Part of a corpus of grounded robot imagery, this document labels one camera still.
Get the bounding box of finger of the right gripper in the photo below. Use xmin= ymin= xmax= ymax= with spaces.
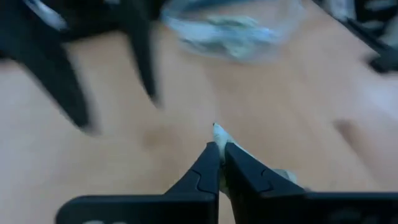
xmin=18 ymin=42 xmax=96 ymax=133
xmin=124 ymin=21 xmax=163 ymax=106

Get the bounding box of green white stevia packet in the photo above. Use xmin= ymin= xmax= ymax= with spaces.
xmin=212 ymin=122 xmax=299 ymax=198

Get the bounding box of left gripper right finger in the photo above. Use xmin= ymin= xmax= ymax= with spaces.
xmin=224 ymin=142 xmax=398 ymax=224

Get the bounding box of clear plastic container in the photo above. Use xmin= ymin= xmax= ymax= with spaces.
xmin=160 ymin=0 xmax=307 ymax=65

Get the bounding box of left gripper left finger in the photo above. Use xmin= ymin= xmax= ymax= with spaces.
xmin=55 ymin=141 xmax=221 ymax=224

